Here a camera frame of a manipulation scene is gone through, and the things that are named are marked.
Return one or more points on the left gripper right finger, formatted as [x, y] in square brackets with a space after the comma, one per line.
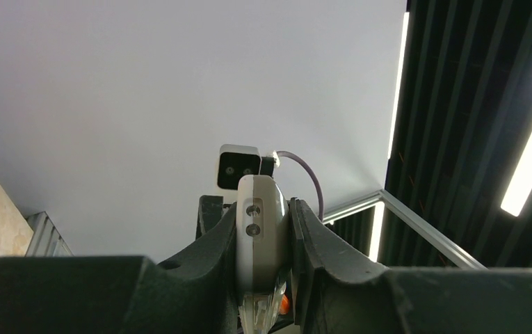
[337, 289]

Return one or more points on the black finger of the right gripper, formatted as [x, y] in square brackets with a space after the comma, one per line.
[210, 211]

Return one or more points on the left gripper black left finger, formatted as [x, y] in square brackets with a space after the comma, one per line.
[190, 292]

